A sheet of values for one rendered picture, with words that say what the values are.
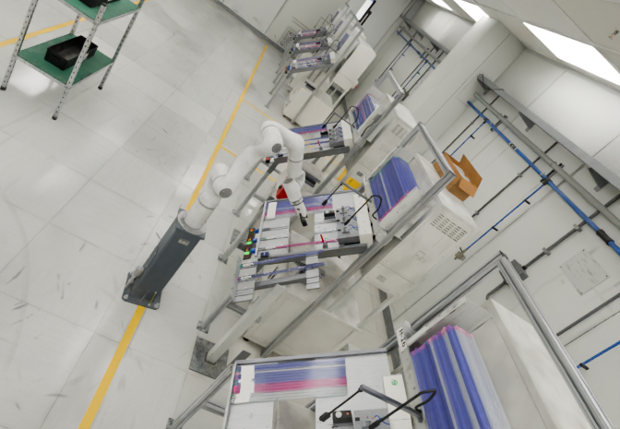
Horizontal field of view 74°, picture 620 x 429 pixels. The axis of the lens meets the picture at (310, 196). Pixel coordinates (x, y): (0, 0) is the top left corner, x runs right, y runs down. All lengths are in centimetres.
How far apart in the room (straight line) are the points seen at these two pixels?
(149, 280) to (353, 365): 146
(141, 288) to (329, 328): 130
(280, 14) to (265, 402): 980
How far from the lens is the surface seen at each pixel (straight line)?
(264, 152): 224
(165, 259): 274
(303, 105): 709
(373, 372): 201
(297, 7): 1092
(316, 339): 317
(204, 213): 249
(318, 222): 287
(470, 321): 186
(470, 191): 289
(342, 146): 387
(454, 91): 571
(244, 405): 201
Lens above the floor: 229
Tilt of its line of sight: 25 degrees down
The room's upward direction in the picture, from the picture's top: 41 degrees clockwise
